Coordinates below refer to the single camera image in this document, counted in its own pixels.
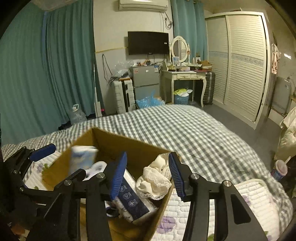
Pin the white dressing table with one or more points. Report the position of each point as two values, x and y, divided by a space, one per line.
170 81

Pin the white twisted towel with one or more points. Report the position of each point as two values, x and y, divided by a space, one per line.
96 168

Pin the teal curtain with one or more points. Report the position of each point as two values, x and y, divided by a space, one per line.
47 63
189 23

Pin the purple drink cup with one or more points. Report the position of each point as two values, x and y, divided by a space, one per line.
280 169

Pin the grey washing machine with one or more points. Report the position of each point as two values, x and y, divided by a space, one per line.
281 96

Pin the black wall television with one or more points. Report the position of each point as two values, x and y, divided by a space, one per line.
151 43

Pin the cream lace cloth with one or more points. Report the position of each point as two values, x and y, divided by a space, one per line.
155 181

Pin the brown cardboard box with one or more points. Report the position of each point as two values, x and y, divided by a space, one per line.
110 147

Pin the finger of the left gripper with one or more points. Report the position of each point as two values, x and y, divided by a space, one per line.
17 165
79 175

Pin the teal curtain left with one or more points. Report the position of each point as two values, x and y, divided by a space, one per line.
47 63

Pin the white floral quilt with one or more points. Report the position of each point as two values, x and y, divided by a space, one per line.
234 220

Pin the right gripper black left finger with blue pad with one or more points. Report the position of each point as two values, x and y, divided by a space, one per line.
96 191

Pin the dark suitcase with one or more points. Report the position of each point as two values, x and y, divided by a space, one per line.
209 90

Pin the blue plastic bag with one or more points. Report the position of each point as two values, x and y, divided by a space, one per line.
149 101

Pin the clear water jug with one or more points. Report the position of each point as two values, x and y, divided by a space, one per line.
76 115

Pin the grey mini fridge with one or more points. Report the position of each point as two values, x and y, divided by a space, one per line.
145 81

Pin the white air conditioner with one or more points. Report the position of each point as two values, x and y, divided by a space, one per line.
145 5

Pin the teal curtain right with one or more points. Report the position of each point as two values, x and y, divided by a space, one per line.
189 23

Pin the small blue tissue pack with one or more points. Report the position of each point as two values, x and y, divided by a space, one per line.
82 157

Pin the white jacket on chair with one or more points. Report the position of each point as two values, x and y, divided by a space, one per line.
286 145

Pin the navy white tissue pack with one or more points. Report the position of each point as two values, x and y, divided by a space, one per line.
129 204

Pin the white suitcase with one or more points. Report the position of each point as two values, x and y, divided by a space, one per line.
124 96

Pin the grey checked bed sheet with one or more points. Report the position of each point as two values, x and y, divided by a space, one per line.
205 144

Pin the white louvred wardrobe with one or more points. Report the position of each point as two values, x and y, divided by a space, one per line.
239 50

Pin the white oval vanity mirror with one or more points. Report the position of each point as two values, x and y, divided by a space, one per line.
179 50

